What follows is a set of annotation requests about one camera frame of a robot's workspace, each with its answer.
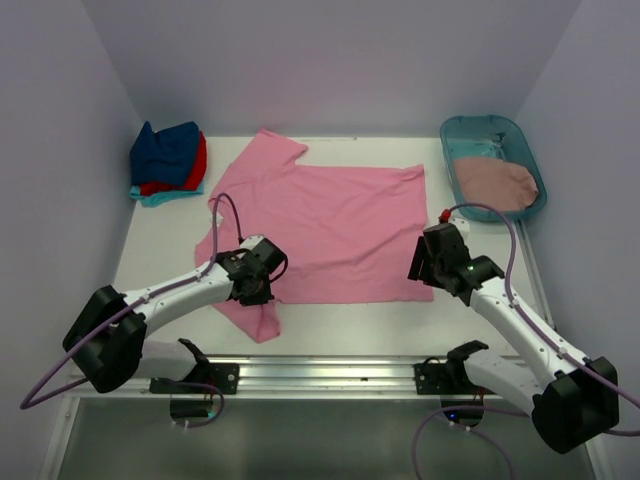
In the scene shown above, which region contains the folded teal t-shirt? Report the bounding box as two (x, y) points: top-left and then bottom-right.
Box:
(129, 182), (204, 208)

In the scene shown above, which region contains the aluminium mounting rail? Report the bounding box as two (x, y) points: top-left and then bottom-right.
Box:
(63, 355), (587, 401)

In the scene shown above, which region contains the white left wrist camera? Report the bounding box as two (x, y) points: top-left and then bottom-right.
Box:
(240, 235), (265, 250)

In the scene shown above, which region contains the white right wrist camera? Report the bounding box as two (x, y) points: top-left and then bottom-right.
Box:
(438, 209), (471, 240)

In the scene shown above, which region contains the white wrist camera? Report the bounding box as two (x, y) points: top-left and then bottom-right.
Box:
(240, 235), (265, 250)
(438, 209), (471, 240)

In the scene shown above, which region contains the folded blue t-shirt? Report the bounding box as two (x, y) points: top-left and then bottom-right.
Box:
(129, 121), (200, 186)

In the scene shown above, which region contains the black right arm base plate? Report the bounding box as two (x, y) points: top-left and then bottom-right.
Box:
(413, 357), (492, 395)

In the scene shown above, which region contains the salmon pink cloth in bin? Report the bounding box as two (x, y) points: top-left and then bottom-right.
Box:
(453, 156), (539, 212)

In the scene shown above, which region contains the folded red t-shirt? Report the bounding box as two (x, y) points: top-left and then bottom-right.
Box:
(139, 132), (207, 197)

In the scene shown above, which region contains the teal plastic bin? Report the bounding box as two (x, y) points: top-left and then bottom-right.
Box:
(439, 115), (547, 222)

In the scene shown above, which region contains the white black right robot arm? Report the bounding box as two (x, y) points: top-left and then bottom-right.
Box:
(408, 223), (619, 454)

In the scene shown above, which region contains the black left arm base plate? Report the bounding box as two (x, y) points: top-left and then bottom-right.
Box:
(149, 363), (240, 395)

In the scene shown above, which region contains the pink t-shirt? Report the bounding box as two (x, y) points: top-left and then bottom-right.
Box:
(193, 128), (434, 344)

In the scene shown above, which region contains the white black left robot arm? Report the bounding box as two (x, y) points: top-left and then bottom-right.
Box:
(63, 235), (288, 394)

